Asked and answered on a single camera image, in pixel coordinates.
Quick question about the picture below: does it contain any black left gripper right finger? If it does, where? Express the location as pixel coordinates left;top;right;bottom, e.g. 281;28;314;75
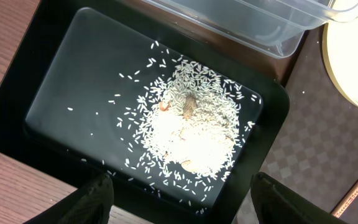
250;172;347;224

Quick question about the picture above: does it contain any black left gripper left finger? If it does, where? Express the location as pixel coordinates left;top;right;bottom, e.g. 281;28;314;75
24;174;114;224

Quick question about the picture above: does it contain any wooden chopstick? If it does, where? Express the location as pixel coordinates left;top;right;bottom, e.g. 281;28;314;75
331;180;358;218

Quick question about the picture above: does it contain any rice pile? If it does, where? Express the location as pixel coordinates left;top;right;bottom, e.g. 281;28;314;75
67;40;263;215

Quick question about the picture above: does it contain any yellow plate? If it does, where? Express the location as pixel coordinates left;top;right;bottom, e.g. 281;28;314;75
322;16;358;107

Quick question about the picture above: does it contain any black waste tray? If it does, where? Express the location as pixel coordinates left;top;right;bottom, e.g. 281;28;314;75
0;1;290;223

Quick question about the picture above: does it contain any clear plastic waste bin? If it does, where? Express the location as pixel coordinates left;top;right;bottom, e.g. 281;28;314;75
145;0;358;59

